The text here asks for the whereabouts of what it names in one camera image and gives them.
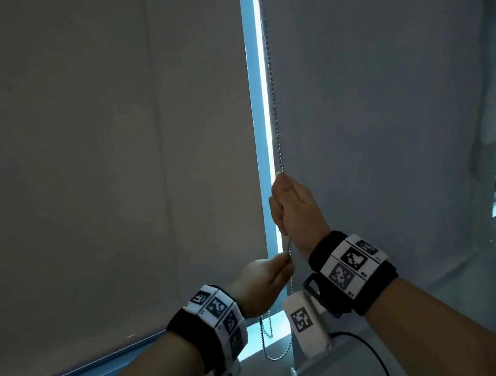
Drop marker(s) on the person's left hand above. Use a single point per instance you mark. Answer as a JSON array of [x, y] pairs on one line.
[[256, 286]]

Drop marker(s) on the person's right hand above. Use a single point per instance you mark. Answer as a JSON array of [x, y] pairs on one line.
[[300, 215]]

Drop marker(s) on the person's right thumb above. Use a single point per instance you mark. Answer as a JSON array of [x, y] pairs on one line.
[[277, 215]]

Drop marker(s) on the person's left thumb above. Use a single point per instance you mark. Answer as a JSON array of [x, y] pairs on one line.
[[274, 262]]

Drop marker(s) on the person's right forearm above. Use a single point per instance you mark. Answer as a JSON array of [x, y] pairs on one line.
[[434, 334]]

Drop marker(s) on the black marker-tagged right wristband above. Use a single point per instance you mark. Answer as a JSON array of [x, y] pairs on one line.
[[350, 272]]

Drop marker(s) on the black marker-tagged wristband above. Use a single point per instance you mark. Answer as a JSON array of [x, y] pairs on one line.
[[350, 272], [214, 322]]

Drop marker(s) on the black marker-tagged left wristband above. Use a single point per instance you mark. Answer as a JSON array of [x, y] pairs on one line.
[[214, 322]]

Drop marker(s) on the wide grey roller blind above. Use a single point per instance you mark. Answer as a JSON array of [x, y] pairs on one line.
[[98, 164]]

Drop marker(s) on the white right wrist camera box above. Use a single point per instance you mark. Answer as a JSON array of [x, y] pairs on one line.
[[305, 323]]

